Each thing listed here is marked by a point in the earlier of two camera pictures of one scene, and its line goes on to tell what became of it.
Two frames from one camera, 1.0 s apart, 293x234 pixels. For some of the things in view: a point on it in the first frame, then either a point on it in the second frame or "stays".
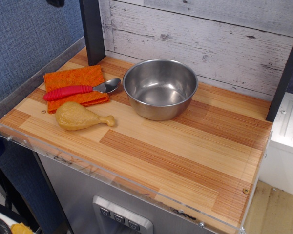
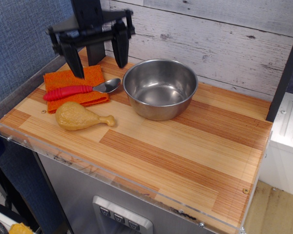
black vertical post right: (286, 76) stays
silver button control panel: (112, 218) stays
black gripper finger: (57, 3) to (89, 23)
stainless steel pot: (160, 89) stays
